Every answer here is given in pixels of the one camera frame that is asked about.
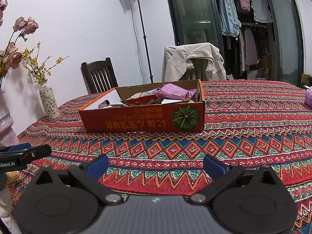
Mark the purple tissue pack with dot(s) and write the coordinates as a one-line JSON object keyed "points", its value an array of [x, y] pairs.
{"points": [[308, 98]]}

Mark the white snack packet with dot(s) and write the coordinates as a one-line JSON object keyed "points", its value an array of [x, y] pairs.
{"points": [[112, 103]]}

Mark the lavender hanging garment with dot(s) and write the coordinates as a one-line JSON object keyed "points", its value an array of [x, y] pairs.
{"points": [[250, 48]]}

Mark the pink roses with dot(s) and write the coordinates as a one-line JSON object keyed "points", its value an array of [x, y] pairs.
{"points": [[14, 46]]}

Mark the pink glass vase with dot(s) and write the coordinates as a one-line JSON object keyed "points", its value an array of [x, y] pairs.
{"points": [[6, 124]]}

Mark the dark snack packet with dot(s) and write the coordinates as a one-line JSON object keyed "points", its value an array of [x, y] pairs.
{"points": [[154, 99]]}

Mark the yellow flower branches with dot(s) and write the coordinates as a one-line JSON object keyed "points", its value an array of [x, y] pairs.
{"points": [[39, 65]]}

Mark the wooden chair with jacket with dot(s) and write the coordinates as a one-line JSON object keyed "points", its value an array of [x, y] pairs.
{"points": [[197, 69]]}

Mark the studio light on stand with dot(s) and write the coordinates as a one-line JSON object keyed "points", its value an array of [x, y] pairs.
{"points": [[142, 34]]}

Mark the person's left forearm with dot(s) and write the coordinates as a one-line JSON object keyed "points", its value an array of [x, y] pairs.
{"points": [[5, 207]]}

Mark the floral ceramic vase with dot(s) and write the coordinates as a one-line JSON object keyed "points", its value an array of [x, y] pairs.
{"points": [[50, 102]]}

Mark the beige jacket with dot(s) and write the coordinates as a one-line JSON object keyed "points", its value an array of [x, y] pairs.
{"points": [[180, 61]]}

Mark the large red snack bag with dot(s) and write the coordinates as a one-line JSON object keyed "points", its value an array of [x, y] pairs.
{"points": [[140, 97]]}

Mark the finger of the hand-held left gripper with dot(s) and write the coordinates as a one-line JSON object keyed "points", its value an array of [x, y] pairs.
{"points": [[36, 153], [17, 147]]}

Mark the brown cardboard box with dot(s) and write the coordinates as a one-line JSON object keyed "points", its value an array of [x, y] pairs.
{"points": [[306, 80]]}

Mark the light blue hanging shirt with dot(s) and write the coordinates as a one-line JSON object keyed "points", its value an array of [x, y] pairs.
{"points": [[229, 12]]}

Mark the white dog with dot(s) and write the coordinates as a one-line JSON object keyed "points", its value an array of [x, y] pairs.
{"points": [[229, 77]]}

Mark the white hanging blouse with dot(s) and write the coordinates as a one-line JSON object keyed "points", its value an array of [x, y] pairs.
{"points": [[260, 7]]}

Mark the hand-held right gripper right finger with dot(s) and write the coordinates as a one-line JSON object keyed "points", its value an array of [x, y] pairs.
{"points": [[214, 167]]}

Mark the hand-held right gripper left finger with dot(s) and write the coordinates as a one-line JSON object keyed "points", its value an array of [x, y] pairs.
{"points": [[97, 165]]}

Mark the pink hanging garment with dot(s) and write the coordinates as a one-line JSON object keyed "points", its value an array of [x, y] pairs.
{"points": [[244, 1]]}

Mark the dark wooden chair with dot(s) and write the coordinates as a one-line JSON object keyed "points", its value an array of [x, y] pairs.
{"points": [[97, 78]]}

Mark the pink snack packet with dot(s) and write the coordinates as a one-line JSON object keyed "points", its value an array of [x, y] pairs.
{"points": [[173, 92]]}

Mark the orange cardboard box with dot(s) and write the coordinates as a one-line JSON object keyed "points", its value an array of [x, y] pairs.
{"points": [[146, 119]]}

